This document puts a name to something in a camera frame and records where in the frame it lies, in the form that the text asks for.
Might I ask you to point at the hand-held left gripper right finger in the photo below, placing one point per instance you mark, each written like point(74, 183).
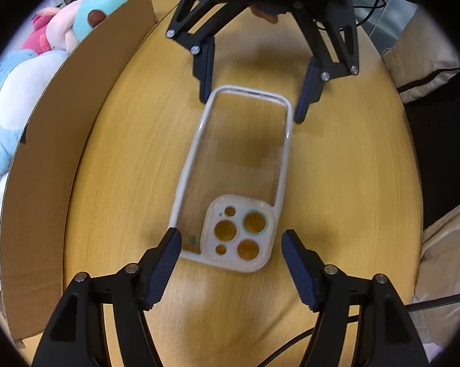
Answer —
point(300, 271)

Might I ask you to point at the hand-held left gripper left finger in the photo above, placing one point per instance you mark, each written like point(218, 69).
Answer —
point(163, 271)

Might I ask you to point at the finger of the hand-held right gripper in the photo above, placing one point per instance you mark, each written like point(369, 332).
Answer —
point(308, 91)
point(206, 72)

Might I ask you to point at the clear phone case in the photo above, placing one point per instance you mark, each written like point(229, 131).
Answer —
point(218, 233)

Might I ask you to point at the teal and pale pink plush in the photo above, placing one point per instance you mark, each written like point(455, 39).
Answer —
point(84, 11)

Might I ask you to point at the cardboard box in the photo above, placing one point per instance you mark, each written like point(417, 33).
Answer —
point(54, 160)

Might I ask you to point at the pink strawberry bear plush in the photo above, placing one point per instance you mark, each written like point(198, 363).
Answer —
point(39, 34)

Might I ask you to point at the white and light blue plush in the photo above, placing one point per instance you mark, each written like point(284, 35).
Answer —
point(8, 95)

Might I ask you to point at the person's right hand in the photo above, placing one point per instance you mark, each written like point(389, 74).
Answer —
point(266, 13)

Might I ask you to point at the beige jacket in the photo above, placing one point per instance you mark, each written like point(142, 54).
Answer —
point(424, 46)

